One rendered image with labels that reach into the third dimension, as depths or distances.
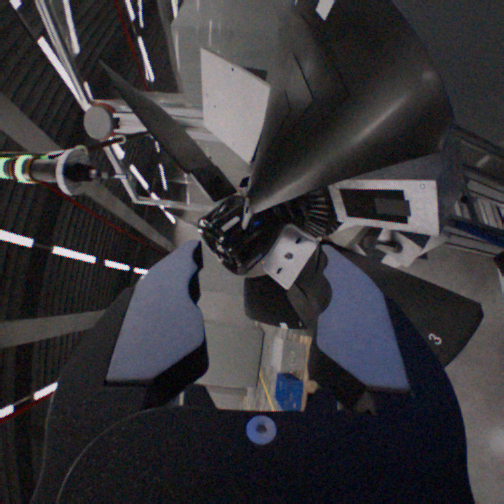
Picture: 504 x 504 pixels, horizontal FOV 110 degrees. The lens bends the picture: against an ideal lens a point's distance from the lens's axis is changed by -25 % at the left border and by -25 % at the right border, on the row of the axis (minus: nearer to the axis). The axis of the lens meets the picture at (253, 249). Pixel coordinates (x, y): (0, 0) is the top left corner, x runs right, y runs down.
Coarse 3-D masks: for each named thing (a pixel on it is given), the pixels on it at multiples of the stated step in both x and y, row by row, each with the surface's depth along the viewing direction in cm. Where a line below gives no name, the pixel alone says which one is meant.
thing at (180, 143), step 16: (112, 80) 28; (128, 96) 31; (144, 96) 40; (144, 112) 34; (160, 112) 42; (160, 128) 36; (176, 128) 42; (160, 144) 33; (176, 144) 38; (192, 144) 43; (176, 160) 35; (192, 160) 39; (208, 160) 44
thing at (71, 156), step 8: (56, 152) 32; (64, 152) 28; (72, 152) 28; (80, 152) 30; (64, 160) 27; (72, 160) 29; (80, 160) 31; (88, 160) 33; (64, 168) 28; (64, 176) 28; (64, 184) 28; (72, 184) 30; (80, 184) 32; (64, 192) 30; (72, 192) 30; (80, 192) 32
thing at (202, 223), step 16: (224, 208) 36; (240, 208) 35; (272, 208) 38; (288, 208) 36; (208, 224) 34; (224, 224) 34; (240, 224) 34; (256, 224) 35; (272, 224) 38; (208, 240) 42; (224, 240) 33; (240, 240) 34; (256, 240) 35; (272, 240) 37; (224, 256) 41; (240, 256) 34; (256, 256) 37; (240, 272) 37
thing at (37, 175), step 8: (32, 160) 28; (40, 160) 29; (48, 160) 29; (56, 160) 29; (32, 168) 28; (40, 168) 29; (48, 168) 29; (56, 168) 29; (72, 168) 29; (80, 168) 29; (88, 168) 30; (32, 176) 29; (40, 176) 29; (48, 176) 29; (56, 176) 29; (72, 176) 29; (80, 176) 30; (88, 176) 30
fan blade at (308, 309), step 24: (312, 264) 34; (360, 264) 30; (384, 264) 28; (312, 288) 33; (384, 288) 28; (408, 288) 26; (432, 288) 24; (312, 312) 34; (408, 312) 26; (432, 312) 24; (456, 312) 22; (480, 312) 20; (456, 336) 22
